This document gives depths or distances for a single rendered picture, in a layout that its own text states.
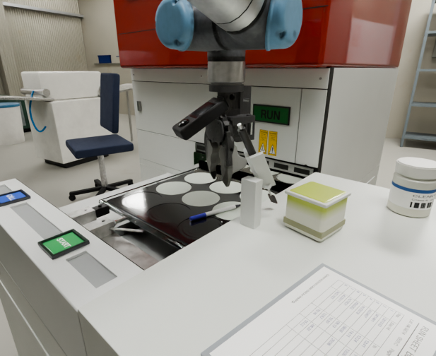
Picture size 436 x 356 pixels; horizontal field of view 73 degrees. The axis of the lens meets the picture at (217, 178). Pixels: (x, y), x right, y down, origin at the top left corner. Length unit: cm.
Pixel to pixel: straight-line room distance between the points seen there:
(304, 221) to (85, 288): 32
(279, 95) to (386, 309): 58
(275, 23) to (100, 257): 40
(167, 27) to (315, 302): 43
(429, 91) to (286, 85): 563
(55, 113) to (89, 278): 373
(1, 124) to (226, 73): 568
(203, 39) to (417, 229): 47
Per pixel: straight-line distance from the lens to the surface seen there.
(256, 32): 43
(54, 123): 413
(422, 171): 61
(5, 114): 608
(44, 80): 418
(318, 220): 47
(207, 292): 38
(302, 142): 81
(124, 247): 64
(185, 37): 50
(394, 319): 39
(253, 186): 47
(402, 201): 63
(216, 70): 60
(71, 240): 52
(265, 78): 85
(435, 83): 638
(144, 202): 77
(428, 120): 643
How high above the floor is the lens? 122
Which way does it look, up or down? 20 degrees down
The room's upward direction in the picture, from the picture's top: straight up
